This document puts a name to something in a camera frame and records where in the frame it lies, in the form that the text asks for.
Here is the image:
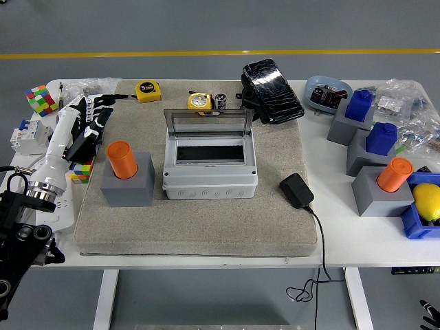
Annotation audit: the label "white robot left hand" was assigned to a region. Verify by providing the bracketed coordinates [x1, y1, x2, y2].
[29, 94, 118, 193]

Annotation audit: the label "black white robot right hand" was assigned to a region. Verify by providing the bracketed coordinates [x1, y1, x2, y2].
[419, 298, 440, 330]

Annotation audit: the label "orange cylinder battery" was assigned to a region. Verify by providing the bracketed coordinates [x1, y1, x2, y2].
[105, 140, 139, 180]
[376, 157, 415, 193]

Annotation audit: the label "grey electrical box clear lid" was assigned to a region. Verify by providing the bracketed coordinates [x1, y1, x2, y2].
[162, 108, 259, 201]

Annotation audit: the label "blue block battery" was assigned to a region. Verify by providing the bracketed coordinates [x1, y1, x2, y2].
[344, 89, 375, 123]
[364, 122, 399, 156]

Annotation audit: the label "white circuit breaker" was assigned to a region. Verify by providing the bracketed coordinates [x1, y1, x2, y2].
[9, 118, 54, 157]

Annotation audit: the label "small colourful puzzle cube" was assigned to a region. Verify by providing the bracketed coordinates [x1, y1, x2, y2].
[67, 157, 96, 183]

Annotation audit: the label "large colourful puzzle cube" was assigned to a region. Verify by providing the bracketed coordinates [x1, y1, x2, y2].
[24, 85, 59, 118]

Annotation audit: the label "black table control panel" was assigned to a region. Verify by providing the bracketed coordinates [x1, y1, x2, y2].
[390, 266, 440, 276]

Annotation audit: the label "clear plastic bag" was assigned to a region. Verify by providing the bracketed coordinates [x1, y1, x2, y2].
[60, 77, 123, 104]

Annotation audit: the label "white table leg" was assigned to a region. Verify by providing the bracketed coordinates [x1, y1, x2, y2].
[92, 269, 120, 330]
[344, 267, 375, 330]

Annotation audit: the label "white power strip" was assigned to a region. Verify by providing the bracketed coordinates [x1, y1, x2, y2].
[34, 164, 76, 232]

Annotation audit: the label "grey holder block round hole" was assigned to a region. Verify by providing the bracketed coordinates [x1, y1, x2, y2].
[100, 151, 155, 208]

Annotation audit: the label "blue plastic bin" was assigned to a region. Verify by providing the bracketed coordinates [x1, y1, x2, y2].
[399, 171, 440, 241]

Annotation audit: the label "yellow lemon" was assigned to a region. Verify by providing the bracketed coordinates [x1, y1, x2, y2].
[411, 183, 440, 223]

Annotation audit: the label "yellow tape measure round face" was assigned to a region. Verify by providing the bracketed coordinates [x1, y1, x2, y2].
[187, 89, 217, 116]

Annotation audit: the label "grey-brown mat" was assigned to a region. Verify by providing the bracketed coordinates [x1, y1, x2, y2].
[74, 79, 319, 258]

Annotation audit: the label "black power adapter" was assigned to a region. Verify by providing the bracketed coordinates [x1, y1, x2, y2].
[278, 173, 316, 209]

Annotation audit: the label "clear plastic bags with parts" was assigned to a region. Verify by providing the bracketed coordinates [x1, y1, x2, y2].
[357, 78, 440, 155]

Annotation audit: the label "dark electronic parts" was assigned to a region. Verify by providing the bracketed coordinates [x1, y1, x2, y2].
[310, 84, 349, 110]

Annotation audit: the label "blue-grey bowl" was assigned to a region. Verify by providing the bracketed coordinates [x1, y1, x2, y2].
[305, 75, 354, 116]

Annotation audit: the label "yellow tape measure black strap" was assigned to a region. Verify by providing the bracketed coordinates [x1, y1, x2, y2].
[115, 80, 162, 103]

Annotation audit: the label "black adapter cord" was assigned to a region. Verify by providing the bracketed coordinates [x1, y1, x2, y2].
[285, 204, 347, 330]

